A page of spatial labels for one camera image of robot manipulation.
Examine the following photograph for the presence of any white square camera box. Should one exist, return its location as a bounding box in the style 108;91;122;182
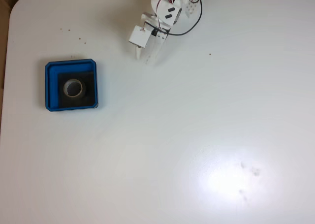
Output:
128;25;152;49

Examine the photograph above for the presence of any black tape roll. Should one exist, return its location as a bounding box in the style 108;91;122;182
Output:
61;76;88;99

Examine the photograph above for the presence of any blue square box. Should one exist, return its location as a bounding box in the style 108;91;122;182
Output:
44;58;99;112

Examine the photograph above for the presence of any black liner pad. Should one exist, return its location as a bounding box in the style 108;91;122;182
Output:
57;70;96;107

